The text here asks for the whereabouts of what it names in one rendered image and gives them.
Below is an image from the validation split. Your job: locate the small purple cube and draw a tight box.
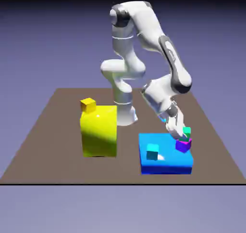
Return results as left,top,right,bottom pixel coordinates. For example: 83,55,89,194
175,138,192,154

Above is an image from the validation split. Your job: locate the small yellow cube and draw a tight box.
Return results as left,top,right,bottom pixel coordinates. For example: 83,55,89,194
80,97,97,114

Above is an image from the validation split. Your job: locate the small cyan cube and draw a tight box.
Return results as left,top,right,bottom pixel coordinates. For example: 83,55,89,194
146,143,160,161

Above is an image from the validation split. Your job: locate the large yellow box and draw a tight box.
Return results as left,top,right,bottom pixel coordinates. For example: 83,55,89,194
79,105,118,158

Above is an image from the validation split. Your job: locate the large blue box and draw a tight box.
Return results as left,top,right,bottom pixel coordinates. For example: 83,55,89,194
138,132,194,175

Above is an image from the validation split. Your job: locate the small green cube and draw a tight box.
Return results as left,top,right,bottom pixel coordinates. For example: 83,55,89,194
179,127,192,142

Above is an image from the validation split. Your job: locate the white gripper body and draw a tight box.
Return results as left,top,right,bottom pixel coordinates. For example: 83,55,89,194
165,111,186,140

